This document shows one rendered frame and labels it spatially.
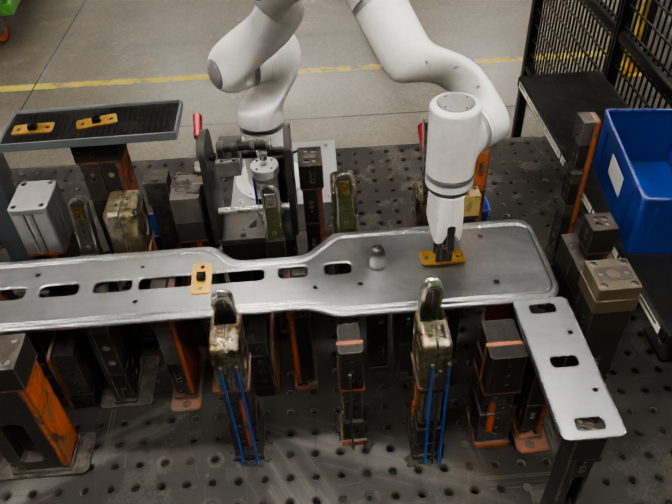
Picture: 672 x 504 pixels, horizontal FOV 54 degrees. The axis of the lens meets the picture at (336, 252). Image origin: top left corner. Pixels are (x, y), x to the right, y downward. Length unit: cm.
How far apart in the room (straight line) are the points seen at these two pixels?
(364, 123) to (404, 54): 251
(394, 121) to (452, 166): 253
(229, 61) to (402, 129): 208
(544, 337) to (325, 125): 258
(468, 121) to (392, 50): 17
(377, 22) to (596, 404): 70
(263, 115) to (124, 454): 84
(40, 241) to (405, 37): 82
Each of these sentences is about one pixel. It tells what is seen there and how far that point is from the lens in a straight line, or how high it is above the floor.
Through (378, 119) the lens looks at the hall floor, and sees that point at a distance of 365.
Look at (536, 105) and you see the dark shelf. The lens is 176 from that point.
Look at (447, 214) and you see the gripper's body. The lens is 117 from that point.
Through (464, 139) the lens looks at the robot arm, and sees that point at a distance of 110.
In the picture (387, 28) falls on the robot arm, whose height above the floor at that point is 143.
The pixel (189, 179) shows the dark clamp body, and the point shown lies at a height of 107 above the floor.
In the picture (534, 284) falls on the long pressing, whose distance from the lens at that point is 129.
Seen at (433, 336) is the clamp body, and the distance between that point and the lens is 112.
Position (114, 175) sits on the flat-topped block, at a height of 105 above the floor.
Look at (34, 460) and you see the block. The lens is 148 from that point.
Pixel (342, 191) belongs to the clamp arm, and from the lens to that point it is 135.
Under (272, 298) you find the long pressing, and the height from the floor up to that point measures 100.
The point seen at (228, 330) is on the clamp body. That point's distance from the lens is 115.
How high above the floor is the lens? 189
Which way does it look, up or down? 42 degrees down
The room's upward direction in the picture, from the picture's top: 3 degrees counter-clockwise
